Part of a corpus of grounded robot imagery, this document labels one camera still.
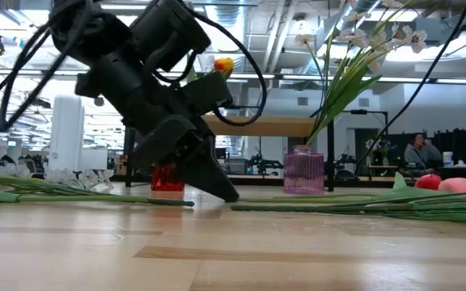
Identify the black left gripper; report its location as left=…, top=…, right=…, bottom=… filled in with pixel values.
left=74, top=56, right=240, bottom=204

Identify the purple ribbed glass vase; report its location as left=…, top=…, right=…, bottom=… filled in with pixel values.
left=283, top=145, right=325, bottom=196

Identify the orange yellow artificial tulip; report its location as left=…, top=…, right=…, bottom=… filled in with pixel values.
left=184, top=57, right=235, bottom=84

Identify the white and blue artificial tulip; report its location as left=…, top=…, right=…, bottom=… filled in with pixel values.
left=0, top=183, right=196, bottom=208

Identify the flowers pile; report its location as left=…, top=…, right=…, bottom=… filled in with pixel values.
left=293, top=0, right=430, bottom=149

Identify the pink artificial tulip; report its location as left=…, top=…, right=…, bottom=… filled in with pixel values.
left=239, top=176, right=466, bottom=205

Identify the wooden shelf with black legs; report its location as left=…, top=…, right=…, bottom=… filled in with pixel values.
left=124, top=115, right=337, bottom=193

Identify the red glass vase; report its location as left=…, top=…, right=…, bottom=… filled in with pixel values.
left=150, top=162, right=186, bottom=192

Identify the white round column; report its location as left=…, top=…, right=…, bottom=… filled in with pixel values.
left=49, top=95, right=86, bottom=173

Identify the person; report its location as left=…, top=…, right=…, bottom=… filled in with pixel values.
left=403, top=133, right=444, bottom=175

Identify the black partition screen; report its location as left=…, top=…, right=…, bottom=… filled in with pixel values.
left=433, top=129, right=466, bottom=167

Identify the black aluminium table frame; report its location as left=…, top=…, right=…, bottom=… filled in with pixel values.
left=111, top=173, right=404, bottom=188

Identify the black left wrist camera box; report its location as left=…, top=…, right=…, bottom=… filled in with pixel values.
left=180, top=71, right=235, bottom=117

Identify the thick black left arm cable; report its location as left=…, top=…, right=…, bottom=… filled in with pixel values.
left=0, top=0, right=95, bottom=133

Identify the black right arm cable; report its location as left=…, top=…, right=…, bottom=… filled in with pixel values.
left=354, top=0, right=466, bottom=167

